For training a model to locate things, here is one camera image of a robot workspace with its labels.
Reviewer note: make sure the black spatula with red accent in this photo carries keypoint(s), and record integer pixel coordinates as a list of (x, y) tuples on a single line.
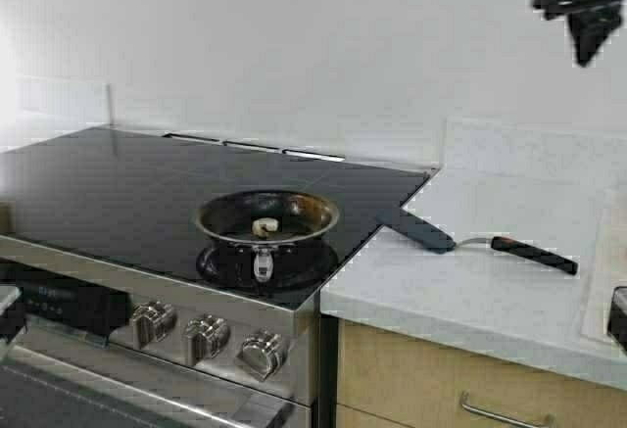
[(435, 240)]

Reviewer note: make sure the raw white shrimp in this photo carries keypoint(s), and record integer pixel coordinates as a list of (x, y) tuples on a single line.
[(265, 227)]

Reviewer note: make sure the dark steel frying pan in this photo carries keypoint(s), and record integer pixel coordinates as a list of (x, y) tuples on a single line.
[(266, 238)]

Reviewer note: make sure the black device at right edge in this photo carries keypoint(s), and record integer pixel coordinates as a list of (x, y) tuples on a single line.
[(617, 317)]

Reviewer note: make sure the light wood cabinet drawer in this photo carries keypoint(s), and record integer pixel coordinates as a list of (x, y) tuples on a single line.
[(387, 379)]

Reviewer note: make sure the right silver stove knob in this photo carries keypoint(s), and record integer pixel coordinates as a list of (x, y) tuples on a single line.
[(262, 353)]

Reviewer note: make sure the silver stove knob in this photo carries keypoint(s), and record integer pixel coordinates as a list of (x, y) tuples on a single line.
[(204, 337), (151, 322), (262, 353)]

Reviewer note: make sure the middle silver stove knob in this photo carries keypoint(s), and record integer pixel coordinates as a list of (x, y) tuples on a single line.
[(204, 337)]

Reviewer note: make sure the left silver stove knob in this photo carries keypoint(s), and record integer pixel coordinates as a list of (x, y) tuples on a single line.
[(151, 322)]

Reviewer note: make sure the black oven control display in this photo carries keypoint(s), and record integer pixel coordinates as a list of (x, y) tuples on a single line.
[(83, 306)]

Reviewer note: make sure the stainless steel oven range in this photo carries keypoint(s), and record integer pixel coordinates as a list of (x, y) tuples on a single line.
[(216, 392)]

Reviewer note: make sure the black object at left edge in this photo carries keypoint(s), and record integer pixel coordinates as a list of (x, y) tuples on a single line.
[(13, 319)]

